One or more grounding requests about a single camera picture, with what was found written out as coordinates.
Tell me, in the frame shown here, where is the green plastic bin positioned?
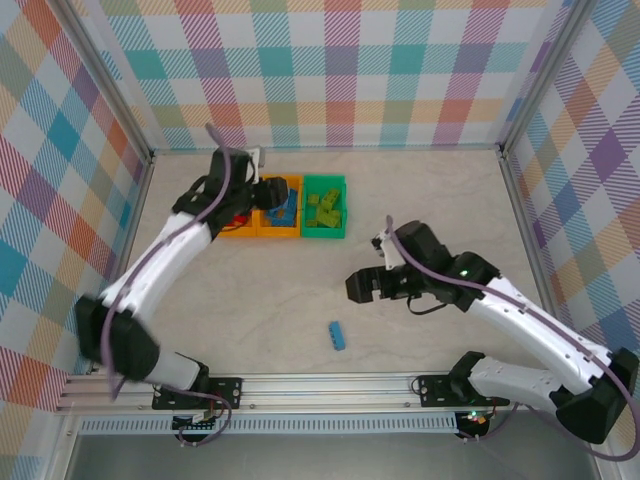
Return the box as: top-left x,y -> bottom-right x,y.
301,172 -> 348,241

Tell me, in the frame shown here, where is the left electronics board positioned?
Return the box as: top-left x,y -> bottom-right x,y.
172,410 -> 222,434

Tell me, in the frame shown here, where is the aluminium side rail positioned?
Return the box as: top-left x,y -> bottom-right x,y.
498,148 -> 574,351
99,152 -> 157,301

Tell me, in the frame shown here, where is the orange plastic bin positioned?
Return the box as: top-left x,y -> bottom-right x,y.
218,212 -> 258,240
252,173 -> 306,240

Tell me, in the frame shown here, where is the white slotted cable duct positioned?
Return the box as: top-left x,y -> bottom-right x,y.
78,416 -> 459,436

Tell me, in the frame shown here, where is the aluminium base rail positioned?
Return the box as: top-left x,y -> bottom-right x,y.
55,373 -> 607,414

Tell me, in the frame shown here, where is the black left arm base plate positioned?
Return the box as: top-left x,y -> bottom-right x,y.
151,377 -> 245,412

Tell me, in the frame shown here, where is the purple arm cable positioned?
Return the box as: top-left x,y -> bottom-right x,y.
101,122 -> 237,449
384,214 -> 640,461

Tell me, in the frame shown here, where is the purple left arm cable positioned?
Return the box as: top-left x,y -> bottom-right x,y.
101,122 -> 237,449

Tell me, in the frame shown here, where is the aluminium frame post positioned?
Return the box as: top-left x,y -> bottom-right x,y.
52,0 -> 156,164
497,0 -> 596,156

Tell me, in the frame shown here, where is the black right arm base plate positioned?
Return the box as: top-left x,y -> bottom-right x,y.
416,372 -> 512,409

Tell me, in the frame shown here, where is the right electronics board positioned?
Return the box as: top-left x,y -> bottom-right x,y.
458,408 -> 492,430

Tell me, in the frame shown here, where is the electronics board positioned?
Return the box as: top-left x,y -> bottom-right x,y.
172,410 -> 222,434
458,408 -> 492,430

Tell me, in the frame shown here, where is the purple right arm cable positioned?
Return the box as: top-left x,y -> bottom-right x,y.
384,214 -> 640,461

